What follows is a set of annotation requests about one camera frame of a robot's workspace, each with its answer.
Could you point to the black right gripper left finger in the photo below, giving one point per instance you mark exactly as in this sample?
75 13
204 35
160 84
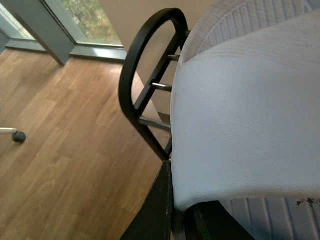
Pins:
154 219

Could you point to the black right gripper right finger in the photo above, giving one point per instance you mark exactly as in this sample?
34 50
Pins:
211 221

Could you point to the chair leg with black caster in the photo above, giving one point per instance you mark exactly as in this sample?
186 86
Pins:
16 135

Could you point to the dark grey window frame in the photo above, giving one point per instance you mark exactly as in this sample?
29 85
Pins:
37 17

